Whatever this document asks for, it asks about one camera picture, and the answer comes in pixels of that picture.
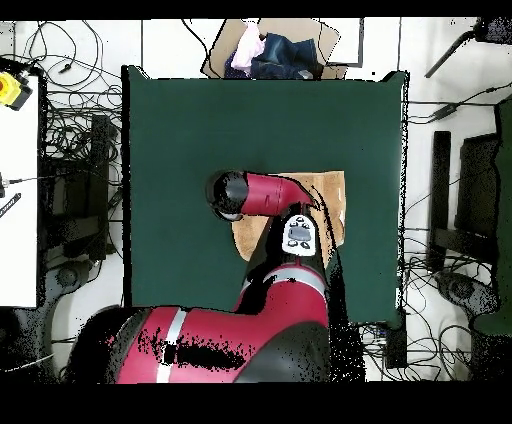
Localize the black stand pole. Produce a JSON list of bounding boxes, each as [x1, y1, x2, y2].
[[424, 17, 512, 79]]

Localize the dark metal frame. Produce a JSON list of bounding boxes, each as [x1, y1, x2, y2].
[[327, 17, 365, 68]]

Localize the dark blue jeans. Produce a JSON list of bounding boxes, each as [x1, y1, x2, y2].
[[223, 32, 324, 80]]

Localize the black rectangular box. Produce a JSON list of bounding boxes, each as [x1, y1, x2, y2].
[[384, 309, 408, 369]]

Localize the white desk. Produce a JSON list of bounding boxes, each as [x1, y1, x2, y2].
[[0, 75, 41, 308]]

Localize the dark green table cloth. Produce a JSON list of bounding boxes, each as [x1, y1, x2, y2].
[[121, 65, 409, 328]]

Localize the black chair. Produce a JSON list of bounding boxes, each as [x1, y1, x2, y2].
[[37, 113, 121, 265], [427, 130, 501, 273]]

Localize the tan terry towel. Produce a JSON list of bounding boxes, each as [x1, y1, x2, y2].
[[231, 170, 346, 267]]

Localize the black power adapter with cable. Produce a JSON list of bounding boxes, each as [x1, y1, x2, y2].
[[406, 81, 512, 124]]

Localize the yellow emergency stop box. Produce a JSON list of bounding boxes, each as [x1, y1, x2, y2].
[[0, 71, 34, 112]]

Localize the cardboard box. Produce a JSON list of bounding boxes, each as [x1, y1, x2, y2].
[[200, 17, 349, 80]]

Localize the blue and black cable tangle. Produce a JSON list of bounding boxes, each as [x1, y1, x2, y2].
[[359, 322, 401, 381]]

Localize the dark green fabric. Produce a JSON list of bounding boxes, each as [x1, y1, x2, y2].
[[473, 95, 512, 335]]

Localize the black strip with marks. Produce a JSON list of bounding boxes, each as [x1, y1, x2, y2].
[[0, 192, 22, 219]]

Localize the pale pink garment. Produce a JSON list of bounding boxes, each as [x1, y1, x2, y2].
[[230, 21, 266, 75]]

